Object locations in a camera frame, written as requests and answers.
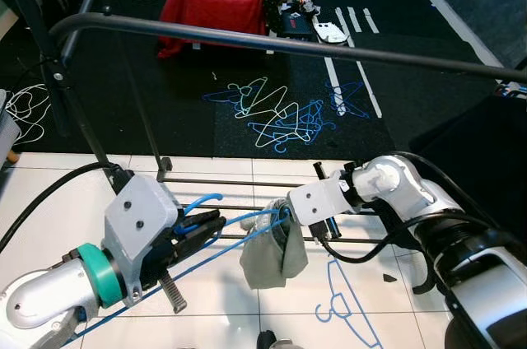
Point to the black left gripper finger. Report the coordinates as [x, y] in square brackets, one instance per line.
[202, 240]
[202, 221]

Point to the grey shorts patterned waistband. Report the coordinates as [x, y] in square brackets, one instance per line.
[268, 262]

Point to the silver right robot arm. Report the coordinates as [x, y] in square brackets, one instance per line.
[486, 283]

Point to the blue plastic hanger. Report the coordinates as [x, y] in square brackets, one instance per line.
[510, 90]

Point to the black floor mat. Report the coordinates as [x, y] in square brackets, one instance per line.
[181, 135]

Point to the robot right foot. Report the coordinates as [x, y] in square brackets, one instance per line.
[268, 341]

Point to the long white strip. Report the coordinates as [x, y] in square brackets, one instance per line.
[366, 81]
[334, 86]

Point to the black clothes rack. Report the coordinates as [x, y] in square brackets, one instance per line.
[288, 43]

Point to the white plastic shell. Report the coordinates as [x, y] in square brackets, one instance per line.
[331, 33]

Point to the black equipment box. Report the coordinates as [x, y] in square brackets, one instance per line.
[298, 21]

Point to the black studded sole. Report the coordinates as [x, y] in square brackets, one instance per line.
[272, 13]

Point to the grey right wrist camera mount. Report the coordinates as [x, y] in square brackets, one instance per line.
[317, 201]

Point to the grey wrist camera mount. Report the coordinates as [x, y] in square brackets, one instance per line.
[140, 209]
[317, 201]

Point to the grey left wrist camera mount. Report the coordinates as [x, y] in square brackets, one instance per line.
[140, 209]

